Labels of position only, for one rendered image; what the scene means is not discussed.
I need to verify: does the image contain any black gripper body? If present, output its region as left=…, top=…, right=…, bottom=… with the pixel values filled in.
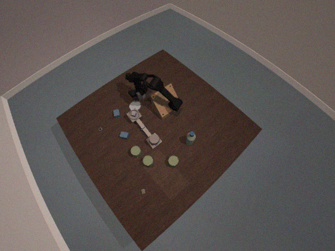
left=128, top=81, right=150, bottom=98

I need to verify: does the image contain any white round dish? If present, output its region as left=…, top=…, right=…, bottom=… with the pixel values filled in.
left=129, top=101, right=140, bottom=110

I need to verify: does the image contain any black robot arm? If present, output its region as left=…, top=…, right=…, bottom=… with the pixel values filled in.
left=125, top=72, right=183, bottom=111

